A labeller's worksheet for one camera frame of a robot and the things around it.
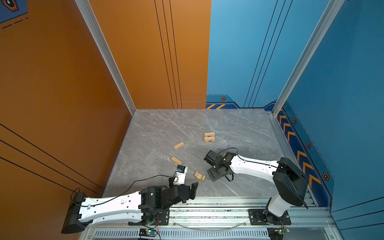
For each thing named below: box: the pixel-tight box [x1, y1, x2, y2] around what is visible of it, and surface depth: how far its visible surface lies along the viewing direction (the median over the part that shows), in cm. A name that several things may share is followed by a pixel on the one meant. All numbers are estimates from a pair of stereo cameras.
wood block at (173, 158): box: [171, 156, 183, 165], surface depth 94 cm
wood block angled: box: [204, 132, 215, 137], surface depth 105 cm
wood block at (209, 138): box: [204, 136, 216, 143], surface depth 104 cm
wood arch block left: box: [194, 171, 206, 181], surface depth 87 cm
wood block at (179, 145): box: [173, 141, 185, 151], surface depth 101 cm
